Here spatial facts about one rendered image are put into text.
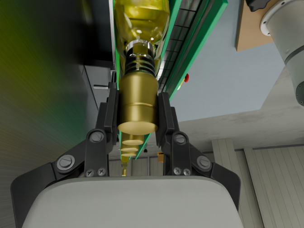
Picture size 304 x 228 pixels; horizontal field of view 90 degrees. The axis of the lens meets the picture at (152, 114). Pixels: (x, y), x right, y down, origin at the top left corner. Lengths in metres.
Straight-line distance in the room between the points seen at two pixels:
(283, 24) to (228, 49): 0.20
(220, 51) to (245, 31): 0.11
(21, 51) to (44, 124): 0.09
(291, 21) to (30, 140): 0.61
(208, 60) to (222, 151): 4.65
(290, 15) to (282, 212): 7.29
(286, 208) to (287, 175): 1.10
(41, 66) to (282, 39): 0.55
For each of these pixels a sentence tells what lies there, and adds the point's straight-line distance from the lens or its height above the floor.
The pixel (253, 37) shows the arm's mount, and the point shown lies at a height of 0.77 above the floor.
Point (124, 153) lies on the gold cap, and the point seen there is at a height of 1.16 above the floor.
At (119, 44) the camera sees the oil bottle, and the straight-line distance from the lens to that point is 0.17.
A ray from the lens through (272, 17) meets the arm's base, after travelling 0.62.
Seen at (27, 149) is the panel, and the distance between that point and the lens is 0.23.
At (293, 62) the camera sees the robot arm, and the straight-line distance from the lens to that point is 0.53.
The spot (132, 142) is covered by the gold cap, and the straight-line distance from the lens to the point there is 0.23.
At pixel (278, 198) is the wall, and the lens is 7.60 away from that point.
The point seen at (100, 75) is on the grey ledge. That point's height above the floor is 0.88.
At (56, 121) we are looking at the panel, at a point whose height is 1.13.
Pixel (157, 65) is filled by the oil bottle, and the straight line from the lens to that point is 0.21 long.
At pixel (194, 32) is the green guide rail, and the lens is 0.40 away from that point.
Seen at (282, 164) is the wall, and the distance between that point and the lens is 7.72.
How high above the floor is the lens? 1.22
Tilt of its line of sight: 24 degrees down
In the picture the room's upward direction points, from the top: 179 degrees clockwise
